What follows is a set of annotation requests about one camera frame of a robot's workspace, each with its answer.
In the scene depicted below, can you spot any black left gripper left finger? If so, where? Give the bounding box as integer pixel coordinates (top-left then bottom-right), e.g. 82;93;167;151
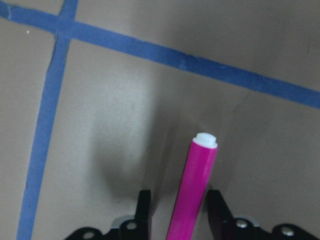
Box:
134;190;152;240

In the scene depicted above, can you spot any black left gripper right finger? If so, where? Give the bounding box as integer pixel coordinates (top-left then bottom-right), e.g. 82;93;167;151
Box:
206;189;233;240

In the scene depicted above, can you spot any pink marker pen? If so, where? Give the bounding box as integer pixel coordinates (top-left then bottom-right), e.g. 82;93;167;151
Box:
166;132;218;240

